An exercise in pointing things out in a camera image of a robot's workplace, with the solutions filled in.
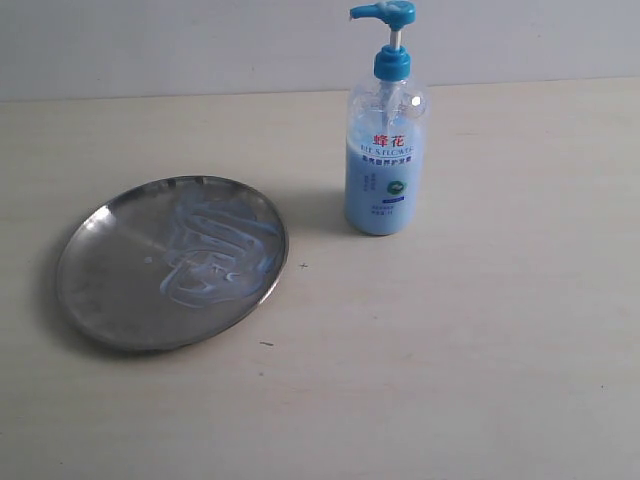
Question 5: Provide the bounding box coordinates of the blue pump lotion bottle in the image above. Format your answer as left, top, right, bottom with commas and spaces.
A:
344, 1, 428, 236

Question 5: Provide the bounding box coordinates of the round stainless steel plate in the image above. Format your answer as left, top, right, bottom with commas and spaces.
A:
56, 175, 289, 352

